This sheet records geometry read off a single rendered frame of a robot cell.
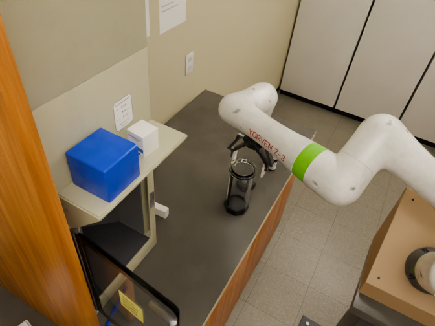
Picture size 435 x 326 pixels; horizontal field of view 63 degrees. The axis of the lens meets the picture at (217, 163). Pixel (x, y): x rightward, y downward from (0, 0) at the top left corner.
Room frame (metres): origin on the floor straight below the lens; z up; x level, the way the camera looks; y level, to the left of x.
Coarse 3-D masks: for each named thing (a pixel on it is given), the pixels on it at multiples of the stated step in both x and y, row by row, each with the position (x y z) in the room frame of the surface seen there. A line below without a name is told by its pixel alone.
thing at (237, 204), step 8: (232, 160) 1.01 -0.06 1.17; (240, 160) 1.02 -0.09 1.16; (248, 160) 1.02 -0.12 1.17; (232, 168) 0.99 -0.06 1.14; (240, 168) 1.02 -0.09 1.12; (248, 168) 1.01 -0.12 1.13; (256, 168) 0.98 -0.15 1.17; (232, 176) 0.94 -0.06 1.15; (240, 176) 0.93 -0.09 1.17; (248, 176) 0.94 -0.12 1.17; (232, 184) 0.94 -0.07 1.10; (240, 184) 0.93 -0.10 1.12; (248, 184) 0.94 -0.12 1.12; (232, 192) 0.94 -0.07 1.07; (240, 192) 0.93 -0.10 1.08; (248, 192) 0.95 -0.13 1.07; (232, 200) 0.94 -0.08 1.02; (240, 200) 0.93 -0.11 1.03; (248, 200) 0.96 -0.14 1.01; (232, 208) 0.93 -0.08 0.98; (240, 208) 0.93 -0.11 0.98
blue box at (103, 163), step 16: (80, 144) 0.52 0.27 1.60; (96, 144) 0.53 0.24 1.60; (112, 144) 0.53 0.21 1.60; (128, 144) 0.54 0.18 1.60; (80, 160) 0.48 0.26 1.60; (96, 160) 0.48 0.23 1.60; (112, 160) 0.49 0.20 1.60; (128, 160) 0.51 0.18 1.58; (80, 176) 0.48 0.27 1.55; (96, 176) 0.46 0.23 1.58; (112, 176) 0.47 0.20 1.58; (128, 176) 0.51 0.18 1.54; (96, 192) 0.47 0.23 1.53; (112, 192) 0.46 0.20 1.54
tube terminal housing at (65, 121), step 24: (144, 48) 0.74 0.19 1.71; (120, 72) 0.67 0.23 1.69; (144, 72) 0.74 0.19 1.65; (72, 96) 0.55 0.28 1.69; (96, 96) 0.60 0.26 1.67; (120, 96) 0.66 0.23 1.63; (144, 96) 0.74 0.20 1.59; (48, 120) 0.49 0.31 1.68; (72, 120) 0.54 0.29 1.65; (96, 120) 0.59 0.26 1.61; (144, 120) 0.73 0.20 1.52; (48, 144) 0.48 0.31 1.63; (72, 144) 0.52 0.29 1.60; (144, 192) 0.75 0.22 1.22; (144, 216) 0.74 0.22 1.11; (96, 312) 0.47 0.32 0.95
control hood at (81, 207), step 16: (160, 128) 0.72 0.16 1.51; (160, 144) 0.65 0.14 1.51; (176, 144) 0.66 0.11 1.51; (144, 160) 0.59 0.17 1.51; (160, 160) 0.60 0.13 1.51; (144, 176) 0.55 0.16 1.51; (64, 192) 0.47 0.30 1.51; (80, 192) 0.47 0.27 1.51; (128, 192) 0.49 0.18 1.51; (64, 208) 0.46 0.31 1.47; (80, 208) 0.44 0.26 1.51; (96, 208) 0.44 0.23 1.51; (112, 208) 0.45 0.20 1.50; (80, 224) 0.44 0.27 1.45
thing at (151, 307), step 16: (80, 240) 0.45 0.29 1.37; (96, 256) 0.42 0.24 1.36; (96, 272) 0.43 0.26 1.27; (112, 272) 0.40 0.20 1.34; (128, 272) 0.38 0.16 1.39; (96, 288) 0.44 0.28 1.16; (112, 288) 0.41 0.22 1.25; (128, 288) 0.37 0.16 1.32; (144, 288) 0.35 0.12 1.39; (112, 304) 0.42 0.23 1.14; (144, 304) 0.35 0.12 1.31; (160, 304) 0.32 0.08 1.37; (112, 320) 0.43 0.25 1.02; (128, 320) 0.39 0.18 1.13; (144, 320) 0.35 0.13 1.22; (160, 320) 0.33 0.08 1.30; (176, 320) 0.30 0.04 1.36
